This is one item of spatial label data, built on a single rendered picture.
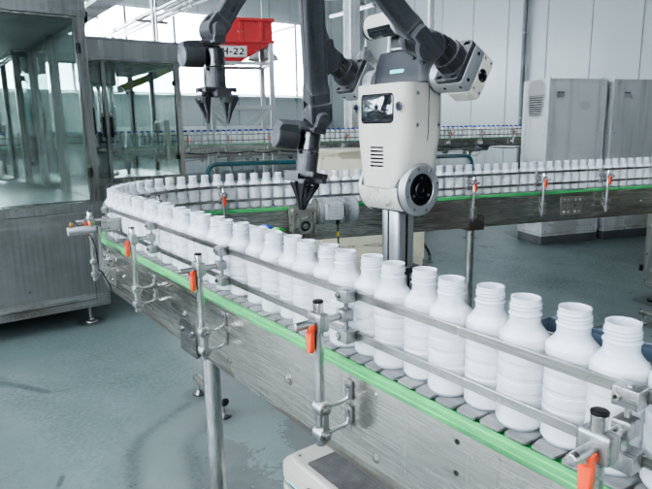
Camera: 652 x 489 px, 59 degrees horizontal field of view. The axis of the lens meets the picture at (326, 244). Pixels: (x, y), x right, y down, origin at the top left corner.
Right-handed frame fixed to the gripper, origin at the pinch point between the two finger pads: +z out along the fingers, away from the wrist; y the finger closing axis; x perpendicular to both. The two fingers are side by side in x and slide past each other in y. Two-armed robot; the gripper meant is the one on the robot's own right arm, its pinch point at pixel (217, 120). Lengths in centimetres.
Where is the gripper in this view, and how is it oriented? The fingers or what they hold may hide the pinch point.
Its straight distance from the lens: 171.3
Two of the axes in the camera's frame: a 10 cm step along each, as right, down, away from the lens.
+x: 5.9, 1.5, -7.9
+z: 0.2, 9.8, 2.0
